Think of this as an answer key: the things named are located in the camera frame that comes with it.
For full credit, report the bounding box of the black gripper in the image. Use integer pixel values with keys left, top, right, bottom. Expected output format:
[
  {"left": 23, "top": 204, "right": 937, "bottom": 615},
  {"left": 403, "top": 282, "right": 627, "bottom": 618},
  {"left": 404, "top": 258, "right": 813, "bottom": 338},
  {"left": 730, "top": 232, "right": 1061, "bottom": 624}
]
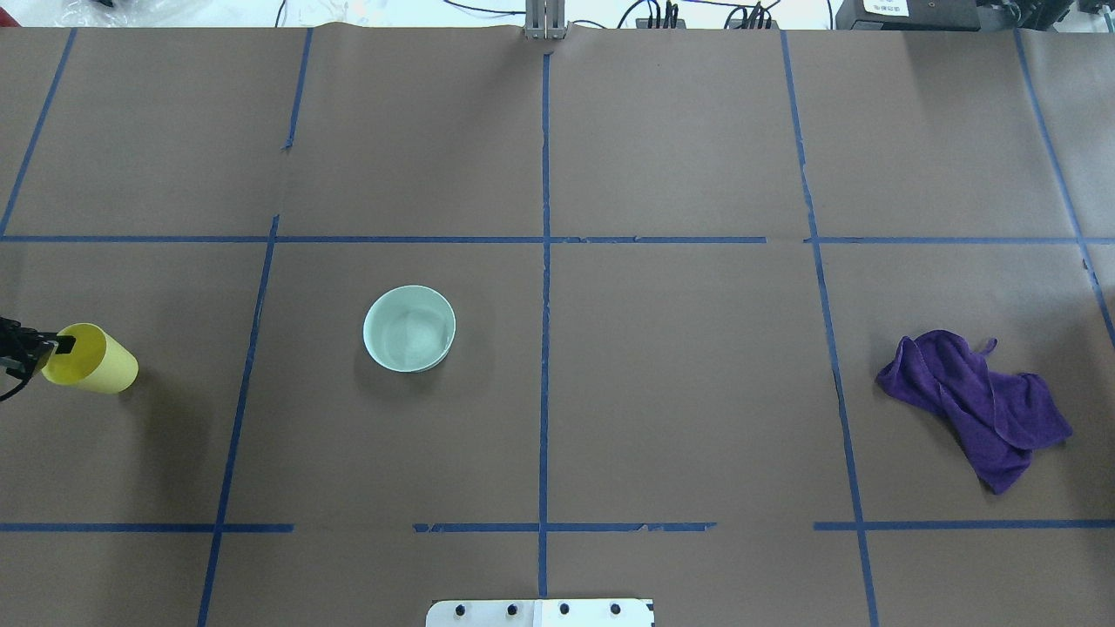
[{"left": 1, "top": 317, "right": 76, "bottom": 377}]

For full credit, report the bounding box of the yellow plastic cup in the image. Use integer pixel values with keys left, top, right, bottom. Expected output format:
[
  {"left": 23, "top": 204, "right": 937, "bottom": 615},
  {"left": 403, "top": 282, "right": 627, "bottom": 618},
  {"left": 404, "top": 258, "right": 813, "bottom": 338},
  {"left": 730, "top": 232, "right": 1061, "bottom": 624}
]
[{"left": 41, "top": 324, "right": 139, "bottom": 395}]

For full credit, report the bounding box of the black computer box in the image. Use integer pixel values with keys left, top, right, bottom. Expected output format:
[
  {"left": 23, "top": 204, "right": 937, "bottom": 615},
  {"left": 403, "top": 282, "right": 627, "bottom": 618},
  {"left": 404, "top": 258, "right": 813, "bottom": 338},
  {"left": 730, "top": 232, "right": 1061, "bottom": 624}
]
[{"left": 834, "top": 1, "right": 981, "bottom": 32}]

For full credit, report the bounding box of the mint green bowl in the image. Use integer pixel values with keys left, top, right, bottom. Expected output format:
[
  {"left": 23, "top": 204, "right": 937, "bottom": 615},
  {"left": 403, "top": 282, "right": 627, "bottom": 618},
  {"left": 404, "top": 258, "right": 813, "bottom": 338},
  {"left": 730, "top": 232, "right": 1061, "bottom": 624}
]
[{"left": 362, "top": 284, "right": 456, "bottom": 374}]

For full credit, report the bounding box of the purple cloth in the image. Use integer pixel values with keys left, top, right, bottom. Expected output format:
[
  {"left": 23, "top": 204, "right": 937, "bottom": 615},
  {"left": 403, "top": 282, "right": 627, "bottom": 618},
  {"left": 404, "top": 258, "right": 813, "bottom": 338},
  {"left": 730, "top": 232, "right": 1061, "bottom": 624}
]
[{"left": 875, "top": 329, "right": 1074, "bottom": 496}]

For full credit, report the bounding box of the aluminium frame post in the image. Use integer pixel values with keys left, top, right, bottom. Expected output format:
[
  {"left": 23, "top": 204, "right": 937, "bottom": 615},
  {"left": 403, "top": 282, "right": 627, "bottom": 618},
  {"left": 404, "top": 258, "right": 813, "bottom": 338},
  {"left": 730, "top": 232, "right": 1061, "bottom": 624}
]
[{"left": 524, "top": 0, "right": 569, "bottom": 41}]

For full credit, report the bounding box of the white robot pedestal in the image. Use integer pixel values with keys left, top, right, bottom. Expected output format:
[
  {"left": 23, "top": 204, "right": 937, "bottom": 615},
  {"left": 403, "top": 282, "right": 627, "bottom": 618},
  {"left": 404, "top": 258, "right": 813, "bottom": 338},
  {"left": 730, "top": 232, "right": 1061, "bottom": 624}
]
[{"left": 425, "top": 598, "right": 656, "bottom": 626}]

